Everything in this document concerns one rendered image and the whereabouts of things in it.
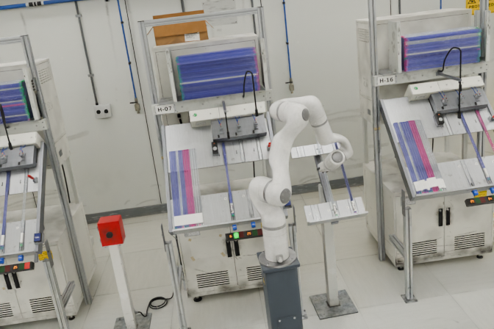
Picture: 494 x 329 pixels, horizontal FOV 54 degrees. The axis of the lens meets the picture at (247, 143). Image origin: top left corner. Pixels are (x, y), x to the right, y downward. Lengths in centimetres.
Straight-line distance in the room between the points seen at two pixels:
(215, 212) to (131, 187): 213
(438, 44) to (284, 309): 192
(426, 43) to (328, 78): 159
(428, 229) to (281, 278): 143
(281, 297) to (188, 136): 120
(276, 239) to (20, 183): 168
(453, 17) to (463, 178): 111
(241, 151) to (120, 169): 207
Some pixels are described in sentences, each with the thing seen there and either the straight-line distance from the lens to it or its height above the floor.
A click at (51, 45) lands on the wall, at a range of 478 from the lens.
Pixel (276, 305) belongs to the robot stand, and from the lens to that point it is 255.
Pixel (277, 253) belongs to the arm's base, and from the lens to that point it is 243.
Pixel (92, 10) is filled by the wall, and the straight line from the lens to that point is 467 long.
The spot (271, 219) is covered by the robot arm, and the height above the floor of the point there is 94.
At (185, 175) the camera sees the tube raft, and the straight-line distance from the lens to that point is 301.
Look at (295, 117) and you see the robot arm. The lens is 226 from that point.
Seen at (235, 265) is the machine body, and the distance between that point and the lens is 338.
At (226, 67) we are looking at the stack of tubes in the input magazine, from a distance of 308.
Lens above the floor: 196
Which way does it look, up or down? 17 degrees down
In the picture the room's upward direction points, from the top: 7 degrees counter-clockwise
